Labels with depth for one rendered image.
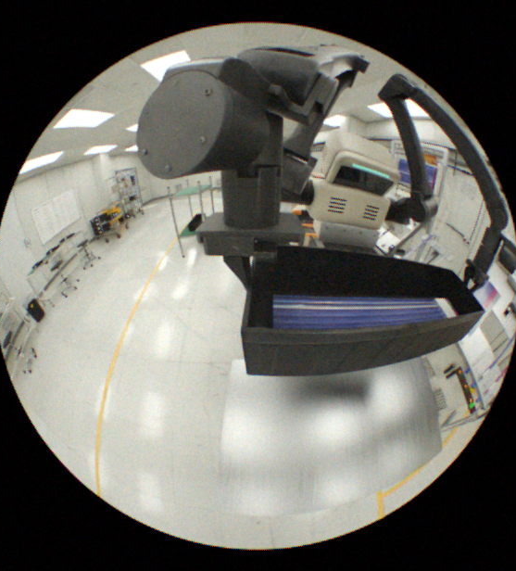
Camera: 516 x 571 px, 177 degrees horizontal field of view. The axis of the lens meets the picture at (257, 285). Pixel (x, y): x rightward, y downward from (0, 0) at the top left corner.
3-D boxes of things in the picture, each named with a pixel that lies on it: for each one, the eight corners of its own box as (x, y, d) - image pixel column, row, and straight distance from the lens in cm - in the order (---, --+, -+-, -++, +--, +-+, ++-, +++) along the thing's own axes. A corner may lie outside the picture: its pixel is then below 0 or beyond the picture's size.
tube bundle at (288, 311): (440, 306, 60) (446, 298, 59) (452, 324, 58) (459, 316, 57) (271, 308, 30) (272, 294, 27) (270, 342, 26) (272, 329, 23)
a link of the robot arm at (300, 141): (359, 82, 64) (327, 69, 65) (372, 56, 56) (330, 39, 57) (299, 196, 45) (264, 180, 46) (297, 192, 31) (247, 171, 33)
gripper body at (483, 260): (487, 282, 62) (498, 260, 61) (479, 280, 52) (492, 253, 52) (473, 267, 64) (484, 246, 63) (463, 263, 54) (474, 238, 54)
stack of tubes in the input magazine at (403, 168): (431, 193, 191) (435, 167, 195) (395, 179, 221) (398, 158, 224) (436, 196, 202) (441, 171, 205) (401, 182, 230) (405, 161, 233)
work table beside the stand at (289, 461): (246, 401, 127) (232, 358, 50) (341, 398, 141) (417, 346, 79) (241, 461, 128) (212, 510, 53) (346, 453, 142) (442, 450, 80)
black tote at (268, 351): (434, 298, 65) (451, 269, 62) (461, 340, 60) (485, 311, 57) (255, 293, 34) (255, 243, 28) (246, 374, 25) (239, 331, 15)
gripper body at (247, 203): (304, 251, 16) (314, 170, 14) (196, 248, 17) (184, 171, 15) (295, 227, 22) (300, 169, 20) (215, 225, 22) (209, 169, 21)
